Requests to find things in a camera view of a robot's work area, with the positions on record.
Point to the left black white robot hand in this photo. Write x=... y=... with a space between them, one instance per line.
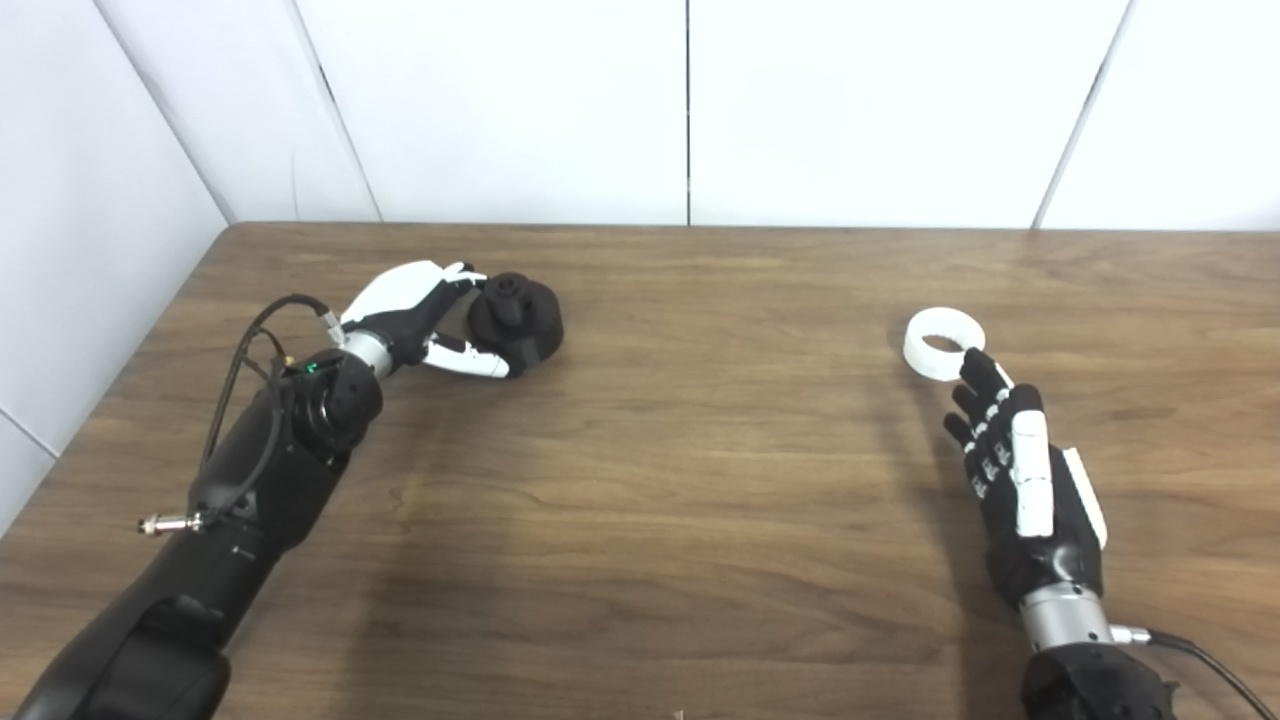
x=400 y=290

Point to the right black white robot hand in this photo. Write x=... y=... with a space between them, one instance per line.
x=1050 y=550

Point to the round black plastic part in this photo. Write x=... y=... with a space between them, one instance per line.
x=535 y=320

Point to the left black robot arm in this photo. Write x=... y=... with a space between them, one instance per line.
x=230 y=540

